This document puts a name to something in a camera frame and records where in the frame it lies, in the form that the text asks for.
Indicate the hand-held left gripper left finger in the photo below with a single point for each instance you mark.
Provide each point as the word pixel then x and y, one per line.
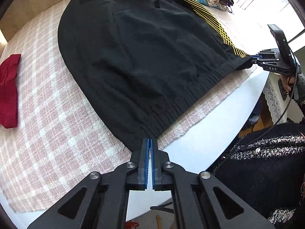
pixel 145 167

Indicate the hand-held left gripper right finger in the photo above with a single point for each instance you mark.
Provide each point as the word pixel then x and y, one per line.
pixel 153 169

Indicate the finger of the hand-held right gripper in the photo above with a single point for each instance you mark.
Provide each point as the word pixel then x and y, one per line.
pixel 268 53
pixel 264 62

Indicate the black sweater with yellow stripes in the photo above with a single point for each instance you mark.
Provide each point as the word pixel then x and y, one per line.
pixel 143 59

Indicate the person's right hand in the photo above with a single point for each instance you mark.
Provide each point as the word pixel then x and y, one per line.
pixel 287 83

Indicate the white lace cloth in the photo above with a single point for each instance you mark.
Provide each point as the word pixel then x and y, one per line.
pixel 274 100

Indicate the small red object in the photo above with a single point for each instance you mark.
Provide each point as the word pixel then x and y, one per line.
pixel 132 225

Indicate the pink plaid blanket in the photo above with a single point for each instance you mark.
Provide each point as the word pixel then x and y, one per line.
pixel 59 128

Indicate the person's black tweed jacket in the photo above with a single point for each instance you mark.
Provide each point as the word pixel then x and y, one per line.
pixel 259 171

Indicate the red garment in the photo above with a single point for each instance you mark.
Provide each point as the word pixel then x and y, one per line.
pixel 9 95

